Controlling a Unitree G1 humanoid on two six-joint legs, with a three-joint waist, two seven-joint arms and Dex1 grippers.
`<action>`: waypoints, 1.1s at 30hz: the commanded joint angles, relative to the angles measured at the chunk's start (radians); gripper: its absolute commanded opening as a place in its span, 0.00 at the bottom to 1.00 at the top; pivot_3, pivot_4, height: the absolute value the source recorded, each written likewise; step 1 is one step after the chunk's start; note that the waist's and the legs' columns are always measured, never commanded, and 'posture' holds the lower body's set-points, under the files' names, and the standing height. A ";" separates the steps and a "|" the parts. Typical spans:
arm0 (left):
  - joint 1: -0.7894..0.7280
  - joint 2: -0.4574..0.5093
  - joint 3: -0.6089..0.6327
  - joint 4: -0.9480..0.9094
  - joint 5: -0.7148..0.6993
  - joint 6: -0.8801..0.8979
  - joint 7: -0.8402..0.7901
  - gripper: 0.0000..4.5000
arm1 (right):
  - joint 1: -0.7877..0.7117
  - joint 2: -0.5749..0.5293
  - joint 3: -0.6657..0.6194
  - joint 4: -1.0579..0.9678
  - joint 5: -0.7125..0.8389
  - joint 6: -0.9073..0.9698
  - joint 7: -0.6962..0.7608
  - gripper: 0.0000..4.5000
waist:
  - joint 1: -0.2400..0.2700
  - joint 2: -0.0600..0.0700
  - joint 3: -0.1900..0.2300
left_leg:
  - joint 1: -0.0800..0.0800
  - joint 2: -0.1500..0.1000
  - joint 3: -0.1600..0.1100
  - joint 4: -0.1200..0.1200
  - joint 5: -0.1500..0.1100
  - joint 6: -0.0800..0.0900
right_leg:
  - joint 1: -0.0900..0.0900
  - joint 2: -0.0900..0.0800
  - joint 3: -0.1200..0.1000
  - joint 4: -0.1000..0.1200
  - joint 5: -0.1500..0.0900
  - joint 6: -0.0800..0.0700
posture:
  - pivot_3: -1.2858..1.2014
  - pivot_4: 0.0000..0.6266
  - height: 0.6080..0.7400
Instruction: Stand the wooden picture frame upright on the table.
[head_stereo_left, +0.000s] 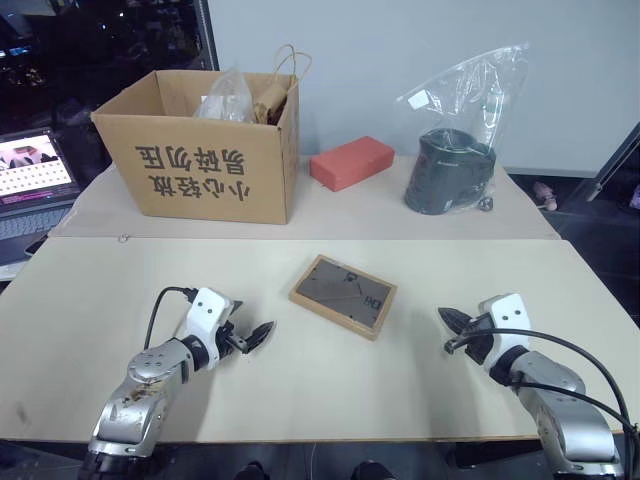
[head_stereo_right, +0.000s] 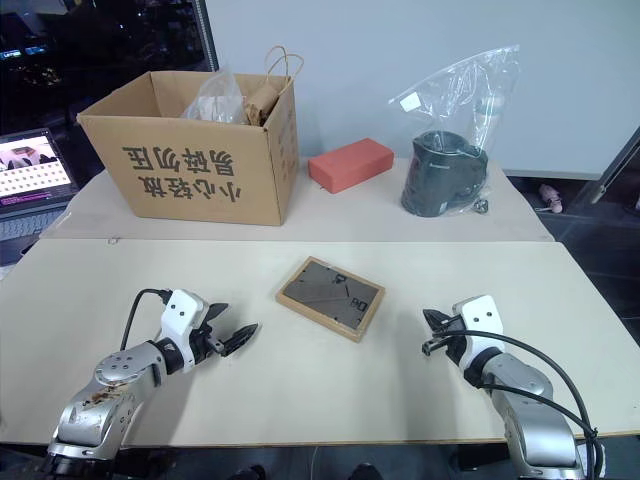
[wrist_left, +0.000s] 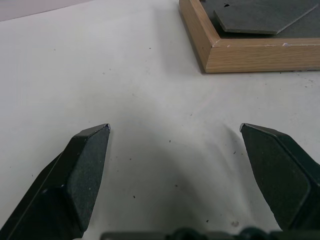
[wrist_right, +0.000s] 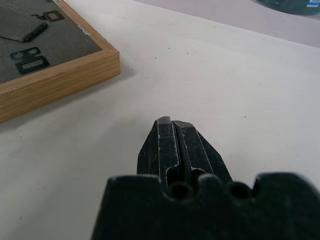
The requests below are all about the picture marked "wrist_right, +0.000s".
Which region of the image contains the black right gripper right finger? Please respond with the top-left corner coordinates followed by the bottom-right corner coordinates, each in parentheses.
top-left (172, 120), bottom-right (229, 187)

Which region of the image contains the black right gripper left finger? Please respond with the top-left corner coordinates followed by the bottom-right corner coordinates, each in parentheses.
top-left (137, 115), bottom-right (181, 182)

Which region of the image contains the dark round object with label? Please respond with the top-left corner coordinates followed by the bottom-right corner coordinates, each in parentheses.
top-left (252, 0), bottom-right (320, 16)

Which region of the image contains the wooden picture frame back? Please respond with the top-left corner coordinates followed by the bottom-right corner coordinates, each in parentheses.
top-left (0, 0), bottom-right (121, 123)

